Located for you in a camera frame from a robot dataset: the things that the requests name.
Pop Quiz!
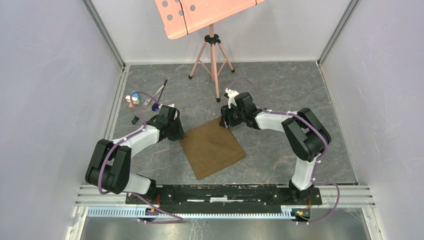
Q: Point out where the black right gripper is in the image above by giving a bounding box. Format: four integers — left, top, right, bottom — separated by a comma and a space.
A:
219, 102, 246, 129

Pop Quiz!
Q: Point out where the brown cloth napkin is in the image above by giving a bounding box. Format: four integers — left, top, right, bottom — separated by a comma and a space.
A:
180, 117, 246, 180

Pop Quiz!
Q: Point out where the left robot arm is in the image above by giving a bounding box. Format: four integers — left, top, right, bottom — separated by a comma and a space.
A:
85, 104, 186, 204

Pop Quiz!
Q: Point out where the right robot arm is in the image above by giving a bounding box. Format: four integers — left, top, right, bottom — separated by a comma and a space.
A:
219, 89, 331, 204

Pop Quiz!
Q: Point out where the purple plastic spoon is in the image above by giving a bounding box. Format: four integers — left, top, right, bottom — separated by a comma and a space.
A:
151, 79, 168, 112

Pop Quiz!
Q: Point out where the clear plastic fork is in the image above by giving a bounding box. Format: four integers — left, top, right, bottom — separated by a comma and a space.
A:
143, 84, 165, 108

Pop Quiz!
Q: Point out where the small black clip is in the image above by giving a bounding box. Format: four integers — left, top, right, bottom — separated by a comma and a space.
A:
131, 116, 139, 125

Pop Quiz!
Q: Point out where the blue and wood toy block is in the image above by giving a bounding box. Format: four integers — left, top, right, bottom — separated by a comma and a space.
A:
125, 90, 140, 109

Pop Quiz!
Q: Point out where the pink music stand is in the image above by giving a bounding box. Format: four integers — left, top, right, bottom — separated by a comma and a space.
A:
155, 0, 262, 103

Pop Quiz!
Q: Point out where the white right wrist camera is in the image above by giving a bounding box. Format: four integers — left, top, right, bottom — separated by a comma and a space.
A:
224, 88, 239, 109

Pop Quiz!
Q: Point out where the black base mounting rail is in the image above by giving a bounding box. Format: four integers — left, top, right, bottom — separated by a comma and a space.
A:
143, 184, 323, 214

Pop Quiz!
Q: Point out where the white toothed cable strip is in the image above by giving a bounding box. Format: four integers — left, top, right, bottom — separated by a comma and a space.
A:
87, 206, 308, 220

